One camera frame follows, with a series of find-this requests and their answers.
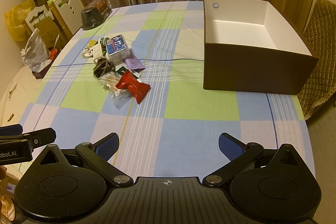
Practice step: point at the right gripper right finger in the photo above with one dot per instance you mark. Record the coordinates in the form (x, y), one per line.
(241, 157)

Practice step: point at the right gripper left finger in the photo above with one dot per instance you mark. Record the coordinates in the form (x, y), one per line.
(95, 157)

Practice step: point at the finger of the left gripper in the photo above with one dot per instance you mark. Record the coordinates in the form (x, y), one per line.
(11, 130)
(41, 137)

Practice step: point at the cotton swab bag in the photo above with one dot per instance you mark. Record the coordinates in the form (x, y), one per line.
(118, 97)

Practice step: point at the red snack packet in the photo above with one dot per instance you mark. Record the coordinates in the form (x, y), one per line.
(137, 89)

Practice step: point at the dark hair scrunchie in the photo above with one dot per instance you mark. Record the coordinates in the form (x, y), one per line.
(102, 67)

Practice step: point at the purple cream tube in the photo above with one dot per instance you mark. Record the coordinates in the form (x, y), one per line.
(133, 63)

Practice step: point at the blue label plastic box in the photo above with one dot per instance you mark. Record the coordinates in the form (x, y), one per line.
(117, 49)

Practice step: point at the white cosmetic tube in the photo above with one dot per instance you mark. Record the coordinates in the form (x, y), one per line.
(95, 51)

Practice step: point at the crumpled silver plastic bag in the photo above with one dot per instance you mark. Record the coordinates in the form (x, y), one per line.
(35, 54)

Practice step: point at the checkered tablecloth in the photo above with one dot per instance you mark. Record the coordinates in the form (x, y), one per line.
(174, 131)

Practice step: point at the quilted olive chair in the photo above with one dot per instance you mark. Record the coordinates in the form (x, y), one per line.
(320, 33)

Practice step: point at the brown paper bag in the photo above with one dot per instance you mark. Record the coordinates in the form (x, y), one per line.
(50, 33)

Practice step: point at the brown cardboard storage box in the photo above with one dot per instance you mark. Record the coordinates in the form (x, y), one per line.
(250, 46)

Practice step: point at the yellow plastic bag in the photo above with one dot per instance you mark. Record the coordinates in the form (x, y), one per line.
(15, 17)

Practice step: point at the black instant noodle bowl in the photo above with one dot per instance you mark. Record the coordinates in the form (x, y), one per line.
(94, 14)

